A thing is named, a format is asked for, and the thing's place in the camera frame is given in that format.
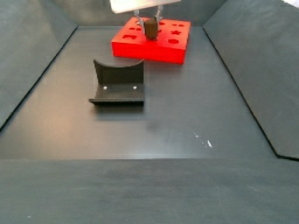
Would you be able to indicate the brown three prong peg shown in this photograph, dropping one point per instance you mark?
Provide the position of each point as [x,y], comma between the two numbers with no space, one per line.
[151,29]

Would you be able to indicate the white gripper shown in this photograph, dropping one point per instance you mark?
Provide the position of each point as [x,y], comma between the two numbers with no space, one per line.
[121,6]

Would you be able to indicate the red shape sorter block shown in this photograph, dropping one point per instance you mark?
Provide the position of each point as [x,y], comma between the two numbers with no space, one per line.
[130,43]

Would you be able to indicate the black curved holder bracket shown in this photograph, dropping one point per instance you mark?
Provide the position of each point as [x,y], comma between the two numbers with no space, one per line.
[121,84]

